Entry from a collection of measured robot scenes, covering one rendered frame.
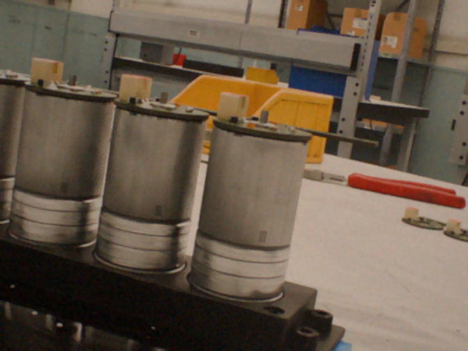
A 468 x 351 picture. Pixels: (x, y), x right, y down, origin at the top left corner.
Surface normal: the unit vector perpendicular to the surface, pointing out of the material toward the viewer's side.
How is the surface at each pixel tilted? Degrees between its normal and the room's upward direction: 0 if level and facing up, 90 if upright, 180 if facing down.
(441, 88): 90
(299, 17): 90
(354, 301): 0
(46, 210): 90
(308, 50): 90
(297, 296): 0
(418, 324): 0
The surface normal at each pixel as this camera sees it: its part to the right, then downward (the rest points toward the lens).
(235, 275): -0.06, 0.14
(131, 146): -0.39, 0.07
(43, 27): 0.79, 0.22
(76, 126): 0.37, 0.20
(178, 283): 0.16, -0.98
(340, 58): -0.58, 0.03
